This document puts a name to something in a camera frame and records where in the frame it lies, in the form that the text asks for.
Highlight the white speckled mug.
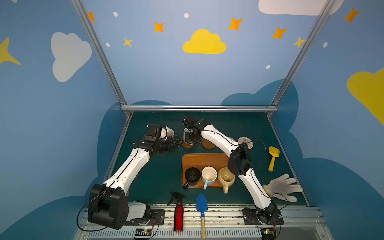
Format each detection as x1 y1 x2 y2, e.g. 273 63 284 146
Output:
183 128 195 145

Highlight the purple mug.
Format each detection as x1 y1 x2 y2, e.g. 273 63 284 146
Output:
161 127 175 140

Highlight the brown wooden round coaster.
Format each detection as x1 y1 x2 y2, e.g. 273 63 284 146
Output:
182 143 195 149

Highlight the black mug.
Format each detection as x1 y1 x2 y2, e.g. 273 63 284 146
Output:
183 167 201 190

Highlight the white woven round coaster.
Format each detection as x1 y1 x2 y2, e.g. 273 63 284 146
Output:
238 136 254 150

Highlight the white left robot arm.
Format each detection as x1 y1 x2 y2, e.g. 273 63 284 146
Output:
88 136 183 230

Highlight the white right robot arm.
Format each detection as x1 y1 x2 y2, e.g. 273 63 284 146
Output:
182 115 278 217

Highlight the orange wooden tray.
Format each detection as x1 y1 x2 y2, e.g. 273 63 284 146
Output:
181 153 229 185

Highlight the light blue mug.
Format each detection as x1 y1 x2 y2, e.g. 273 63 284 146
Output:
202 167 218 190

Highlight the yellow beige mug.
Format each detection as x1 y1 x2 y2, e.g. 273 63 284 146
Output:
218 167 236 194

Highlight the blue garden trowel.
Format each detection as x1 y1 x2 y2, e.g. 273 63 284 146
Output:
196 193 208 240

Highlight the yellow toy shovel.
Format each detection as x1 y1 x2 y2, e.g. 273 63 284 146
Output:
268 146 280 172

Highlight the red spray bottle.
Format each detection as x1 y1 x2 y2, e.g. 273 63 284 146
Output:
167 192 185 232

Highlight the left circuit board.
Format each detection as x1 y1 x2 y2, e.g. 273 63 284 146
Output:
134 229 152 238

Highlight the circuit board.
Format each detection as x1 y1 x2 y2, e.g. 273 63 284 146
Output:
261 229 277 240
134 229 152 238

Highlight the white work glove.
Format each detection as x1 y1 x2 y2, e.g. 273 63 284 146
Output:
263 174 303 203

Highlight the right circuit board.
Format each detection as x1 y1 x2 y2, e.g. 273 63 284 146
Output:
261 229 277 240

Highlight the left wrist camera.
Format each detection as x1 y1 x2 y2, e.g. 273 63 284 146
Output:
145 124 168 143

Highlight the aluminium horizontal back rail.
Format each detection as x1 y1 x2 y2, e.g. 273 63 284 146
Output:
121 105 278 112

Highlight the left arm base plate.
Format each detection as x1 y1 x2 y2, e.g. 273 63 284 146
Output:
125 209 165 226

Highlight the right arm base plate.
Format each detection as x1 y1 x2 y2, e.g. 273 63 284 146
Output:
242 208 285 225

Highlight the aluminium left corner post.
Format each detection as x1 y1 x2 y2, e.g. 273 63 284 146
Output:
70 0 133 118

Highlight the aluminium corner post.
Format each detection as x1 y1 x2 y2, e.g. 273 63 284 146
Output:
70 0 133 118
266 0 337 118

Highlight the aluminium right corner post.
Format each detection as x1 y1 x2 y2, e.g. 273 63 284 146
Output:
266 0 337 118

